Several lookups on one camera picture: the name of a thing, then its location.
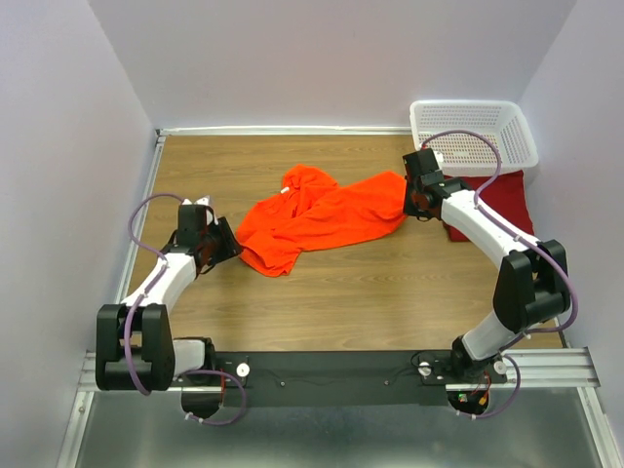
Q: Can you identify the folded dark red t shirt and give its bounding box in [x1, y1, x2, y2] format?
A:
[444, 171, 534, 242]

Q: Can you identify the aluminium rail frame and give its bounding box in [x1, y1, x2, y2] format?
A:
[57, 127, 623, 467]

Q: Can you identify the orange t shirt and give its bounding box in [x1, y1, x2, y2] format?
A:
[236, 165, 406, 277]

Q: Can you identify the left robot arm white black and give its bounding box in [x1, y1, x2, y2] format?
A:
[95, 198, 242, 395]

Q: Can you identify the white plastic basket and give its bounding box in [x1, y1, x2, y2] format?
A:
[409, 99, 539, 176]

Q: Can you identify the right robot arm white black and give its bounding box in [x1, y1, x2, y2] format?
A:
[403, 148, 573, 382]

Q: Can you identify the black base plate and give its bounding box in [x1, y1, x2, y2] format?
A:
[160, 349, 508, 420]

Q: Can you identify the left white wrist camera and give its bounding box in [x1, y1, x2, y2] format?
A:
[182, 195, 215, 225]

